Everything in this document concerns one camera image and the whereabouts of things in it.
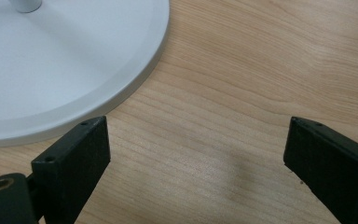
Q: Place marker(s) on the white round lamp base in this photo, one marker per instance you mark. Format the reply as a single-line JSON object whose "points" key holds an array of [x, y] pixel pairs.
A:
{"points": [[59, 68]]}

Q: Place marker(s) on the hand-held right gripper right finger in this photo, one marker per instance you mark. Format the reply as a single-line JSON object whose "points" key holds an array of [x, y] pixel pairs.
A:
{"points": [[329, 165]]}

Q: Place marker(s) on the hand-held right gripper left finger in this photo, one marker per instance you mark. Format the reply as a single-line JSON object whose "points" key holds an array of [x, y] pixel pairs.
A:
{"points": [[74, 165]]}

